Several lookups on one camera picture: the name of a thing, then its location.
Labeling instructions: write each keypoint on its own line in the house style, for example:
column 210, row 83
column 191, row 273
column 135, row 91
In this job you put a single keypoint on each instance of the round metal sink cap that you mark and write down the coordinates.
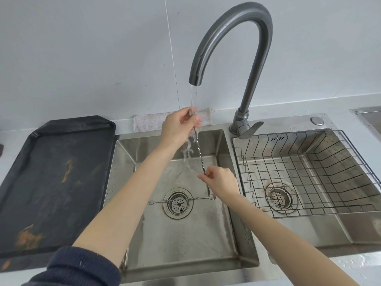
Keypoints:
column 317, row 120

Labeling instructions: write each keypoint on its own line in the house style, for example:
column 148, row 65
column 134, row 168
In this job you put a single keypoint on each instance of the running water stream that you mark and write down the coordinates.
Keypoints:
column 194, row 95

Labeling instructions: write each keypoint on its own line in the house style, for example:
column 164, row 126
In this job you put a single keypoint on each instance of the person's right hand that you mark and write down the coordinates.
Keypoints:
column 223, row 184

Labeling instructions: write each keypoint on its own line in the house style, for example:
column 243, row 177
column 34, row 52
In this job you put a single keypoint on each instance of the round metal drain strainer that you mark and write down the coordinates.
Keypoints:
column 279, row 198
column 178, row 204

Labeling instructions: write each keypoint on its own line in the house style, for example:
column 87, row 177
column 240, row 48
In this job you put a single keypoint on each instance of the person's left forearm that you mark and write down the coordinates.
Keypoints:
column 131, row 199

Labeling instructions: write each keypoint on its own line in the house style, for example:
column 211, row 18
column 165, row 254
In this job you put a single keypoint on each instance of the stainless steel double sink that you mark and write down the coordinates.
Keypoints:
column 190, row 241

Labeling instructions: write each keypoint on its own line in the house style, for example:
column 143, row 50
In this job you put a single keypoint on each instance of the person's left thumb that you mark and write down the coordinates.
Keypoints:
column 195, row 119

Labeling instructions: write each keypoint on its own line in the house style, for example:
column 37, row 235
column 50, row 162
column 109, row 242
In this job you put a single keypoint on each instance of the stainless steel neighbour sink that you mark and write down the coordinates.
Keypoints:
column 370, row 117

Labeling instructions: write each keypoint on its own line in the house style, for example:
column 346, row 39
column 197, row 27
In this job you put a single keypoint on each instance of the person's right thumb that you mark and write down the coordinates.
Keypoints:
column 206, row 177

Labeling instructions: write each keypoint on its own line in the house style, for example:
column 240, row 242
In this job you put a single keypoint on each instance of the black stained baking tray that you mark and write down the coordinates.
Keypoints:
column 53, row 175

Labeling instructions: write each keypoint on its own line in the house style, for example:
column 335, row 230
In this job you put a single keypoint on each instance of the grey gooseneck faucet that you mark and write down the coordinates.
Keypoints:
column 256, row 71

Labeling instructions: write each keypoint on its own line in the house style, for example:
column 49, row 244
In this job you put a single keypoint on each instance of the grey dish cloth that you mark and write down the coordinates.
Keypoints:
column 145, row 122

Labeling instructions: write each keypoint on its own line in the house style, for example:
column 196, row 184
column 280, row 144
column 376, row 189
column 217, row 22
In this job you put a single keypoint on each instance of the twisted metal bar spoon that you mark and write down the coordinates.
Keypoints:
column 198, row 151

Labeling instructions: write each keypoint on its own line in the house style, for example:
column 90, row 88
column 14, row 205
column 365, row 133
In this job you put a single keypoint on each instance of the person's left hand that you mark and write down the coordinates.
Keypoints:
column 175, row 128

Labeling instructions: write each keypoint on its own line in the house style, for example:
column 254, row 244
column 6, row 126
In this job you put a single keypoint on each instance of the person's right forearm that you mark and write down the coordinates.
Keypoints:
column 285, row 241

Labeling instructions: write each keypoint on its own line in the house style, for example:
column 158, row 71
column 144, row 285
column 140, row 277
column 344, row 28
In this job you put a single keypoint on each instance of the dark blue sleeve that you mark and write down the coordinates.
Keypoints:
column 74, row 269

